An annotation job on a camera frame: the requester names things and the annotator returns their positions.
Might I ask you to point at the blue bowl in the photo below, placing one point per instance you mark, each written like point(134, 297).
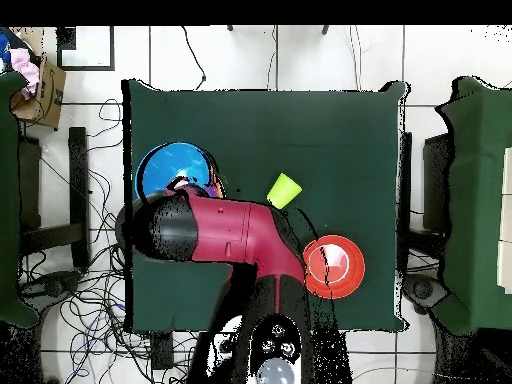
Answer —
point(168, 168)

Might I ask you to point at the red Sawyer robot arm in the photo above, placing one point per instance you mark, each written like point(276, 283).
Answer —
point(240, 232)

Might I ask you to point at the white box stack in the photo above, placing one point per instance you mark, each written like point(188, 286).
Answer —
point(506, 240)

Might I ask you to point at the green cup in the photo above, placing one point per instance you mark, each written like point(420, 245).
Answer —
point(284, 191)

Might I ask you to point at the dark green tablecloth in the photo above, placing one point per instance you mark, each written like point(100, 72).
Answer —
point(320, 140)

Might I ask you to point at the black framed white board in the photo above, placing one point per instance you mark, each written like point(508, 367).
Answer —
point(112, 48)

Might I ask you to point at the cardboard box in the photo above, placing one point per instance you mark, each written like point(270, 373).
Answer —
point(50, 100)

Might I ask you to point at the small black box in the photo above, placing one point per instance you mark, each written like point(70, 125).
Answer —
point(161, 352)

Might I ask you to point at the green cloth covered table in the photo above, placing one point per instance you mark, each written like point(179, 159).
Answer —
point(8, 200)
point(476, 200)

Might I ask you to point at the red bowl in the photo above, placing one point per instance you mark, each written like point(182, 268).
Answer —
point(340, 266)

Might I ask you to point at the pink cloth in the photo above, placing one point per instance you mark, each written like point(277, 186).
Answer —
point(24, 68)

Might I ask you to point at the black bench frame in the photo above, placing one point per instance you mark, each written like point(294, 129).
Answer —
point(78, 180)

